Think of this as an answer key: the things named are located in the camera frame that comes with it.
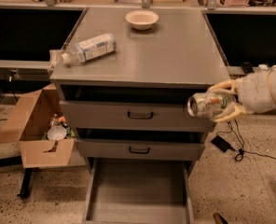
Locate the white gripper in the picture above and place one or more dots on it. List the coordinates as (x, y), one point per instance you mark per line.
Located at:
(254, 92)

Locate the green silver 7up can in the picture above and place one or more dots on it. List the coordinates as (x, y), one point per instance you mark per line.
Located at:
(207, 105)

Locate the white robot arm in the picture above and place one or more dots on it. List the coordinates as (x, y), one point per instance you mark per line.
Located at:
(272, 86)

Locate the grey middle drawer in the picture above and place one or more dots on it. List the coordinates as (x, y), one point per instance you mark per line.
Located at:
(140, 150)

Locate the grey drawer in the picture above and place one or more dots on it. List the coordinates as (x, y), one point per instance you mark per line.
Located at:
(133, 116)
(140, 150)
(138, 192)

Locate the grey metal drawer cabinet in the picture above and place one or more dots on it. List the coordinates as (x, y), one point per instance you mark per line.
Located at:
(166, 64)

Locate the white bowl on counter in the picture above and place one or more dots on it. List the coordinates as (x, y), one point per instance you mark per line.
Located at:
(142, 19)

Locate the grey bottom drawer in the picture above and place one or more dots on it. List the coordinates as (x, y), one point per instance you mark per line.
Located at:
(138, 192)

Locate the grey top drawer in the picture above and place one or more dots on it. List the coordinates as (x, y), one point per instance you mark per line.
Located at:
(133, 116)

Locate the black phone on ledge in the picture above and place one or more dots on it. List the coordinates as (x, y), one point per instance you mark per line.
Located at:
(247, 68)

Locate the black power adapter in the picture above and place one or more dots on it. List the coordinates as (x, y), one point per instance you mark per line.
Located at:
(221, 143)

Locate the clear plastic water bottle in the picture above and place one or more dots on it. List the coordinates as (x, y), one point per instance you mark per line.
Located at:
(90, 49)

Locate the white bowl in box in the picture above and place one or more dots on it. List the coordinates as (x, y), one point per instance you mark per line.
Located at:
(56, 133)

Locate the brown cardboard box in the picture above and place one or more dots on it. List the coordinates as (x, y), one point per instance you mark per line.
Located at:
(29, 121)

